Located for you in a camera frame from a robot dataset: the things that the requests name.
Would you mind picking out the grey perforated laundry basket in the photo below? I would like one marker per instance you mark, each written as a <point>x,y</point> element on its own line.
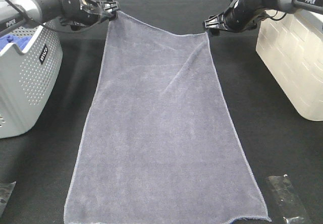
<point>27,78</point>

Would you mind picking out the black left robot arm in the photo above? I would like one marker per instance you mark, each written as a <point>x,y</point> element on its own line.
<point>32,13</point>

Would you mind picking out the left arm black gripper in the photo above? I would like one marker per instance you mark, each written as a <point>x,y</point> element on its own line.
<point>81,14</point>

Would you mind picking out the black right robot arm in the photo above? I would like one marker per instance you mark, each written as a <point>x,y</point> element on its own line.
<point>285,6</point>

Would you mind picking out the right clear tape strip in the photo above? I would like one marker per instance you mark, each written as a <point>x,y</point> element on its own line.
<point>287,199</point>

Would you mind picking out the cream white storage bin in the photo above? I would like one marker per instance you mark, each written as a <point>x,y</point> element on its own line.
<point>291,49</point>

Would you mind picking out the clear tape strip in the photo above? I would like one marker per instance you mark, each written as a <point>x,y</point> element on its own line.
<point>6,190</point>
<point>287,199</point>

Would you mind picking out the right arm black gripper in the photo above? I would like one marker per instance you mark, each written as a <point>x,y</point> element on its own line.
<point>236,18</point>

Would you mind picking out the blue towel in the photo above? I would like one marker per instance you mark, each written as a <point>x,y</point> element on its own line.
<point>15,41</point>

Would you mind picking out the left clear tape strip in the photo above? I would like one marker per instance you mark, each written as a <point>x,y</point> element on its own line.
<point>6,190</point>

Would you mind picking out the grey towel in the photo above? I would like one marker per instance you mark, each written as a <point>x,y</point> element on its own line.
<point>158,144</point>

